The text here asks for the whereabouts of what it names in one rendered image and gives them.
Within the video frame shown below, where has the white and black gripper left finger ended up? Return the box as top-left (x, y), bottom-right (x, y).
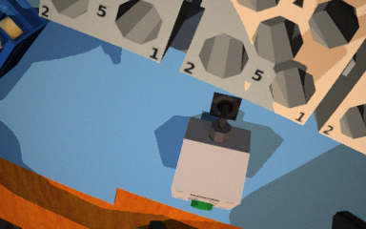
top-left (148, 220), bottom-right (166, 229)

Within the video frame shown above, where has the light blue bench mat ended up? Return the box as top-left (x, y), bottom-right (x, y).
top-left (0, 17), bottom-right (366, 229)

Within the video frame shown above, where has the blue tube rack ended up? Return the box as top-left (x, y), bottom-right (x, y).
top-left (0, 0), bottom-right (48, 78)

